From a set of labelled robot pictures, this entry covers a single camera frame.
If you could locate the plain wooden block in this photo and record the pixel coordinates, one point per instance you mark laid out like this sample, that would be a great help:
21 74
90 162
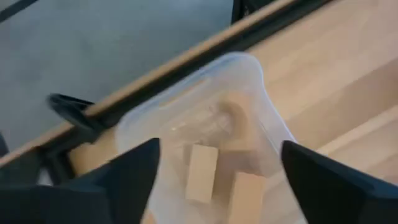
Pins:
247 199
202 172

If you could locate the black frame bracket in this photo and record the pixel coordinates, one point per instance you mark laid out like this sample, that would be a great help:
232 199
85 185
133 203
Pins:
74 112

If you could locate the clear plastic bin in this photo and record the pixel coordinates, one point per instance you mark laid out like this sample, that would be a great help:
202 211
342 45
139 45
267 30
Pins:
217 81

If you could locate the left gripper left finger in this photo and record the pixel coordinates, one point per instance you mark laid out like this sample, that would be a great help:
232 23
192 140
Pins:
124 186

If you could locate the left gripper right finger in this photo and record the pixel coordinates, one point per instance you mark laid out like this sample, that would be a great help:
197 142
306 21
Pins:
335 193

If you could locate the black aluminium table frame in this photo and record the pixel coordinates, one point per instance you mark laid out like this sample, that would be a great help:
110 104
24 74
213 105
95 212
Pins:
264 31

